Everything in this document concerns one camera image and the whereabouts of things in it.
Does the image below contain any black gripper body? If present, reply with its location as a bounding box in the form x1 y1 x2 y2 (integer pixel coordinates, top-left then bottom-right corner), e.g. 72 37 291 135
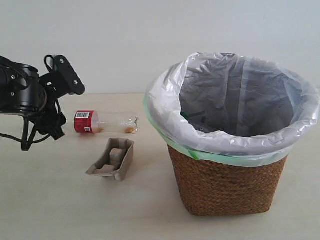
29 82 67 140

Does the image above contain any red label clear bottle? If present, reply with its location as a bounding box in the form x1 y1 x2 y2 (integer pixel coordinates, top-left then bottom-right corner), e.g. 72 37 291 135
71 110 139 134

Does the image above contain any grey cardboard pulp tray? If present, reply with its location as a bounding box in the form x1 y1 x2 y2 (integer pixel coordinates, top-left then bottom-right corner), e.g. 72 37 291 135
85 138 135 182

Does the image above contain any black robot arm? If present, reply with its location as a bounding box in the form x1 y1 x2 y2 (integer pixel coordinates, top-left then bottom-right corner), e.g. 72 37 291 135
0 56 66 144

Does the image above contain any woven brown wicker basket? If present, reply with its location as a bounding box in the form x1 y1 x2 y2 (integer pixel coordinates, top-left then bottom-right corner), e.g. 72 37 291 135
168 146 287 216

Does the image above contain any white plastic bin liner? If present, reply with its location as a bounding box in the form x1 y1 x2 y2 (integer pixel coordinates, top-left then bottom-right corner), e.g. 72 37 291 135
144 52 320 168

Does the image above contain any black cable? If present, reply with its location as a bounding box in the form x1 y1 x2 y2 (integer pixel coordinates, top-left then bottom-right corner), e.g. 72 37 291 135
0 99 62 152

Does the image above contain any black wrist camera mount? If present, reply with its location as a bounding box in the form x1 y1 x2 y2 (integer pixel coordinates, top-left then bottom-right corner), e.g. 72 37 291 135
39 54 85 98

